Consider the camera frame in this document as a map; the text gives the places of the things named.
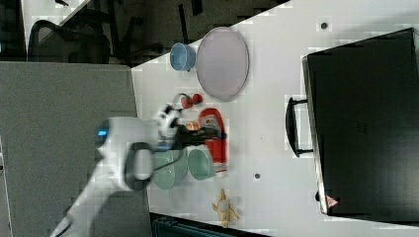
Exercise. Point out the black office chair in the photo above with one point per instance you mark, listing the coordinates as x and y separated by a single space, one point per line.
51 43

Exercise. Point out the green plastic strainer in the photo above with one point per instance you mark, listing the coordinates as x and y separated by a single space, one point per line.
173 168

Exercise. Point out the green metal mug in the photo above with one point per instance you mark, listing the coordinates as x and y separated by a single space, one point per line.
200 164

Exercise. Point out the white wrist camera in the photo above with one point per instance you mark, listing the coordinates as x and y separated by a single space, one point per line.
167 118

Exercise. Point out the large lilac plate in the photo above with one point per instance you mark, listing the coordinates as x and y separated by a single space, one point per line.
222 63

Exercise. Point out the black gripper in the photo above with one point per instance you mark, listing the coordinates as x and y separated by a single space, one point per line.
185 137

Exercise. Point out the orange slice toy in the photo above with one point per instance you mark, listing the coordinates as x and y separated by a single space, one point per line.
192 125

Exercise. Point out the red ketchup bottle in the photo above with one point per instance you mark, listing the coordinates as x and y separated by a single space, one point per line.
211 118

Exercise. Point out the peeled banana toy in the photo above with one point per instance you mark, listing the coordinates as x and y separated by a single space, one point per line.
223 209

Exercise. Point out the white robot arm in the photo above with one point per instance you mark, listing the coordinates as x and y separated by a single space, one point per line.
127 146

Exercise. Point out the red strawberry toy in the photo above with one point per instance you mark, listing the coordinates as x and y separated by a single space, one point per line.
197 99

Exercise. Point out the pink strawberry toy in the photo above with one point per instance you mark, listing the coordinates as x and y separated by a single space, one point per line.
187 102

